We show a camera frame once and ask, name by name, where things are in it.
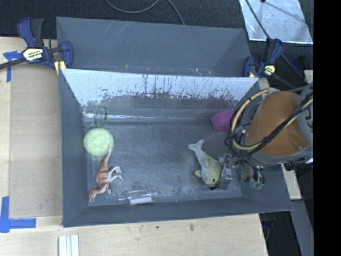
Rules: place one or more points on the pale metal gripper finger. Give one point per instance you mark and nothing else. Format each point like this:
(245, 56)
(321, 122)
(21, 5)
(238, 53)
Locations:
(225, 184)
(228, 173)

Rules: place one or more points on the yellow and white toy whale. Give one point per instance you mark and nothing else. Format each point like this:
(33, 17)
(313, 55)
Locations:
(209, 167)

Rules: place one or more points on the purple cup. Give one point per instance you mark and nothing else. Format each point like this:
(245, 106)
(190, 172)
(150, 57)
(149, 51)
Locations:
(221, 120)

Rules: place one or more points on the grey metal bin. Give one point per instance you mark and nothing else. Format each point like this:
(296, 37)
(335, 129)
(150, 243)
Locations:
(160, 156)

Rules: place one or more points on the small clear glass bottle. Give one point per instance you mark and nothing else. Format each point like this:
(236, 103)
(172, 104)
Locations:
(138, 196)

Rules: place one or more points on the orange toy dinosaur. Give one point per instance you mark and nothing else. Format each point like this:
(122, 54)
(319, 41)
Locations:
(104, 177)

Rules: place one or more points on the yellow-green ball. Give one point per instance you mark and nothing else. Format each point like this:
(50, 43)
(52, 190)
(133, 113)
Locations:
(98, 142)

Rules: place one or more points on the clear glass jar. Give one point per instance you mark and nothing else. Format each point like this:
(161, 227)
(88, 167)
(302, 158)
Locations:
(94, 116)

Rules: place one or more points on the pale wood flat board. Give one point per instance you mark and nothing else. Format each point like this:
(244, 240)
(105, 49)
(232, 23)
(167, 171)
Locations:
(34, 143)

